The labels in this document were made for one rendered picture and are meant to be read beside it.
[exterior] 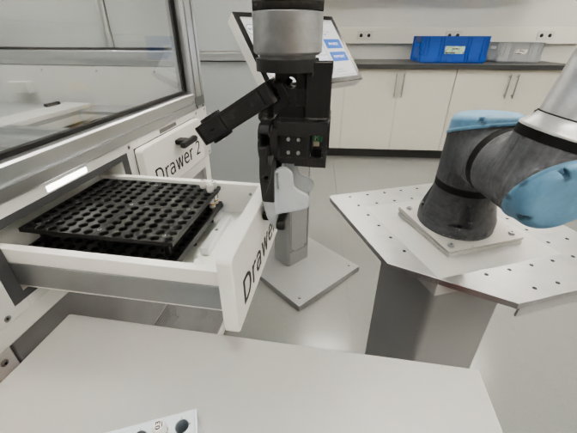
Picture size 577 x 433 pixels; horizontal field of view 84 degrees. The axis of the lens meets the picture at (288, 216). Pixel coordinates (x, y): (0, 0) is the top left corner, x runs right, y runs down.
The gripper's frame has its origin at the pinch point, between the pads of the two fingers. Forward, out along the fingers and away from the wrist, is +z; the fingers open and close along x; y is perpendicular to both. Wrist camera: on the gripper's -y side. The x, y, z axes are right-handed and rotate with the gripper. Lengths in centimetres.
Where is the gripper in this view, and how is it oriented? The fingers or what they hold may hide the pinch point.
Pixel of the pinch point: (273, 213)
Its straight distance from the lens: 46.0
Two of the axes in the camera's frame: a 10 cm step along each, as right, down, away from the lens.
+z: 0.0, 8.7, 4.9
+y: 9.9, 0.8, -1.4
